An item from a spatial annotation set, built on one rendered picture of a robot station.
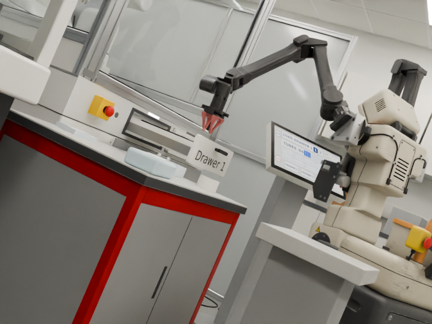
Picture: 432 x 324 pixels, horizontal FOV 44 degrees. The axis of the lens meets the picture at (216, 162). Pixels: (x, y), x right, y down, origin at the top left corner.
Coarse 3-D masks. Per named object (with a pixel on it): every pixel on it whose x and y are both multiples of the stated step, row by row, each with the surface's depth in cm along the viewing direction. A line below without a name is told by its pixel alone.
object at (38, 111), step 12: (12, 108) 195; (24, 108) 192; (36, 108) 189; (48, 108) 189; (48, 120) 185; (60, 120) 184; (72, 120) 188; (96, 132) 200; (108, 144) 207; (120, 144) 213; (132, 144) 220; (192, 168) 263; (192, 180) 267
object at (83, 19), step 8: (80, 0) 192; (88, 0) 191; (96, 0) 189; (80, 8) 192; (88, 8) 190; (96, 8) 188; (72, 16) 193; (80, 16) 191; (88, 16) 189; (72, 24) 192; (80, 24) 190; (88, 24) 188
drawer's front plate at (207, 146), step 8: (200, 136) 195; (192, 144) 196; (200, 144) 197; (208, 144) 202; (216, 144) 206; (192, 152) 195; (200, 152) 199; (208, 152) 204; (216, 152) 208; (232, 152) 219; (192, 160) 196; (200, 160) 201; (208, 160) 206; (216, 160) 210; (224, 160) 216; (208, 168) 208; (216, 168) 213; (224, 168) 218
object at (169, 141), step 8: (136, 120) 212; (128, 128) 212; (136, 128) 211; (144, 128) 209; (152, 128) 207; (144, 136) 208; (152, 136) 206; (160, 136) 205; (168, 136) 203; (176, 136) 202; (160, 144) 204; (168, 144) 202; (176, 144) 201; (184, 144) 199; (176, 152) 200; (184, 152) 198
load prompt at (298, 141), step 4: (284, 132) 296; (284, 136) 295; (288, 136) 296; (292, 136) 299; (292, 140) 297; (296, 140) 299; (300, 140) 301; (296, 144) 297; (300, 144) 299; (304, 144) 301; (308, 144) 303; (308, 148) 301; (312, 148) 303; (316, 148) 305; (316, 152) 304; (320, 152) 306
